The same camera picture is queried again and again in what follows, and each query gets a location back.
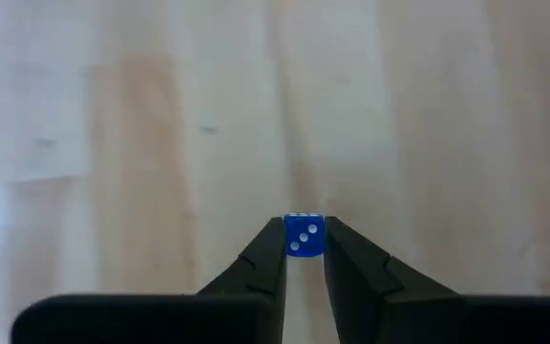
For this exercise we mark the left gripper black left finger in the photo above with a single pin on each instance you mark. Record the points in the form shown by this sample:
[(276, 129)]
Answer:
[(265, 272)]

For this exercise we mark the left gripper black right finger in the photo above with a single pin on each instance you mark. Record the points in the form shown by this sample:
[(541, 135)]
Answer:
[(365, 286)]

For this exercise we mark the small blue translucent die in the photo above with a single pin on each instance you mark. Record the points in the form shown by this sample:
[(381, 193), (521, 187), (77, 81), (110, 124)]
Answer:
[(303, 236)]

